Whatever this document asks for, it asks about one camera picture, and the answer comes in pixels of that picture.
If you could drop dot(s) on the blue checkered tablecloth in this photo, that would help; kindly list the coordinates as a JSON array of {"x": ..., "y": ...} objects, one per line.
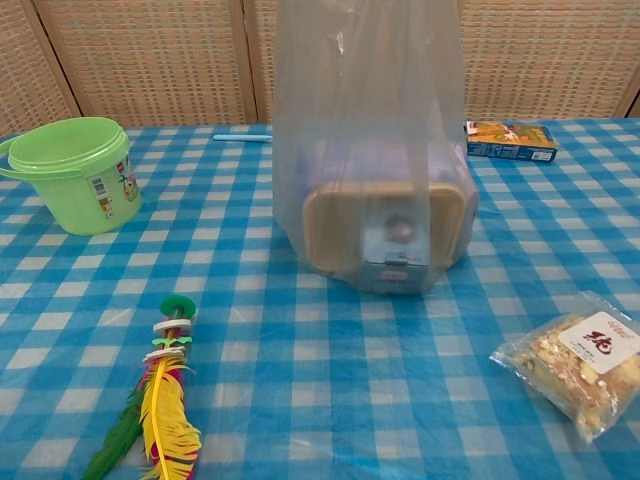
[{"x": 300, "y": 350}]

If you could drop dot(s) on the translucent plastic bag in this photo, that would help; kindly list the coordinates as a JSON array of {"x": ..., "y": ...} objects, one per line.
[{"x": 370, "y": 115}]

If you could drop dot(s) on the green plastic bucket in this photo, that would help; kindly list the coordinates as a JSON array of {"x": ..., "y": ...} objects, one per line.
[{"x": 75, "y": 185}]

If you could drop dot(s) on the clear snack packet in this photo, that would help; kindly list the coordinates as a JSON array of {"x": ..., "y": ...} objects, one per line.
[{"x": 582, "y": 365}]

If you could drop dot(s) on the beige lidded lunch box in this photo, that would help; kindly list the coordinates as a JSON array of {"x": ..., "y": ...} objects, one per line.
[{"x": 340, "y": 225}]

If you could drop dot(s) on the light blue pen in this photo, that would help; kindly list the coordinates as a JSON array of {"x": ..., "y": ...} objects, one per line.
[{"x": 242, "y": 137}]

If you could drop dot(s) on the blue and orange carton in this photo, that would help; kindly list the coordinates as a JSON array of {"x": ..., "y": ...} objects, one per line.
[{"x": 510, "y": 142}]

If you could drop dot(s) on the colourful feather shuttlecock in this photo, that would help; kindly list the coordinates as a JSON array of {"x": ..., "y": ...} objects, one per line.
[{"x": 162, "y": 400}]

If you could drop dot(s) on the woven bamboo folding screen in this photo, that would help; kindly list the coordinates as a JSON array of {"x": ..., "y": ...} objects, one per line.
[{"x": 150, "y": 60}]

